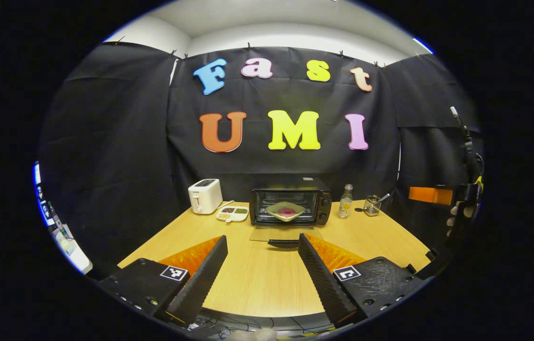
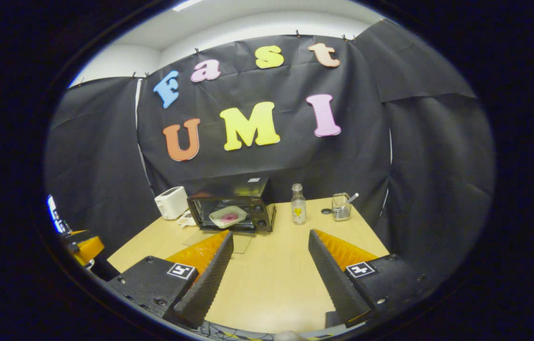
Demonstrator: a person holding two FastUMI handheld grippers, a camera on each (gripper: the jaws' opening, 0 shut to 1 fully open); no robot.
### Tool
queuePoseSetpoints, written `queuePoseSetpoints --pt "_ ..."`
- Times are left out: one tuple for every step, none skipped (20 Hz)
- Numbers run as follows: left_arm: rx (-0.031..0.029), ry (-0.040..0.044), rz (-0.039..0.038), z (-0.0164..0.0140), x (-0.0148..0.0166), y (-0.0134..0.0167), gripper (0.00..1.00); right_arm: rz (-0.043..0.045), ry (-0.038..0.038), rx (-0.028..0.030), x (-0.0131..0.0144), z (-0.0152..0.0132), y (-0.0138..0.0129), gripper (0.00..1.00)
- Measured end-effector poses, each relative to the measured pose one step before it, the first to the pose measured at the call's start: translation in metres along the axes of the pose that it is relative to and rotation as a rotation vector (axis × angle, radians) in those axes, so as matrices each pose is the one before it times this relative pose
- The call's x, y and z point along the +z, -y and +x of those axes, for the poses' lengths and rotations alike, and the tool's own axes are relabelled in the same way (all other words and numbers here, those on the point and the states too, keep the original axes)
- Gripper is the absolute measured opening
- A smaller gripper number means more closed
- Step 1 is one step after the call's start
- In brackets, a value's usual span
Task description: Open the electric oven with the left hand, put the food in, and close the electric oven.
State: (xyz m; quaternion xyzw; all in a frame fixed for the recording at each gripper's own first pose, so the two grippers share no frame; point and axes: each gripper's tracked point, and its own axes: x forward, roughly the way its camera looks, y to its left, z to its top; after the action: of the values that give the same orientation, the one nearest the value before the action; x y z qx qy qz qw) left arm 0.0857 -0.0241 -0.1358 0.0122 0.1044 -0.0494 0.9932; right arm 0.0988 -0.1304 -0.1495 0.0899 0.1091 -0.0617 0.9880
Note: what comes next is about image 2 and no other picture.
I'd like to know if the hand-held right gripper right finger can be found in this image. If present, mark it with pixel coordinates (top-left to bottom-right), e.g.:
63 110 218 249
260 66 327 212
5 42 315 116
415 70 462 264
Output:
308 229 432 329

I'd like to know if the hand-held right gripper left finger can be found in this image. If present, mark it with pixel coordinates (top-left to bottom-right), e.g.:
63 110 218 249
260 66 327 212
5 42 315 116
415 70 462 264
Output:
106 230 234 330

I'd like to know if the white square plate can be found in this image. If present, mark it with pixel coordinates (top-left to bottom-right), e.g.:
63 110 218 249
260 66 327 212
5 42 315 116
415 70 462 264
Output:
209 206 248 229

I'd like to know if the black electric oven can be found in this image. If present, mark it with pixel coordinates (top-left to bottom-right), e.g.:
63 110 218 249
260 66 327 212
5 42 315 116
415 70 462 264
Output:
182 177 277 254

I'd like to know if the computer monitor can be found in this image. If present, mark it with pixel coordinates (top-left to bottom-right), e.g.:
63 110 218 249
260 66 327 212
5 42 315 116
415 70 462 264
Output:
48 194 66 233

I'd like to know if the clear glass bottle yellow label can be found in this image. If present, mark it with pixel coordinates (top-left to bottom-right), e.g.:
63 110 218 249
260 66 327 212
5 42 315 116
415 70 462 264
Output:
291 183 307 225

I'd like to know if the white toaster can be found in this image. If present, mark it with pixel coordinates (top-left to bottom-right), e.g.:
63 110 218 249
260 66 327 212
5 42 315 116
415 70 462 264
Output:
154 186 189 220

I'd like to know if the black backdrop cloth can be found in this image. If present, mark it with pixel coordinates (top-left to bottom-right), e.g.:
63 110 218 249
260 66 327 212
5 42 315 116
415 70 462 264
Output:
44 19 496 285

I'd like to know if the bundle of black cables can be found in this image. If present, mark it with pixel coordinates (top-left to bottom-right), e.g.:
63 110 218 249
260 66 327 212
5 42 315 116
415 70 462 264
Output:
196 321 272 340

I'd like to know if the wire mesh cup holder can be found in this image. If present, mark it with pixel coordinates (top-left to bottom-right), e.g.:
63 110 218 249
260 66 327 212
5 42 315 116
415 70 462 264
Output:
332 193 352 222

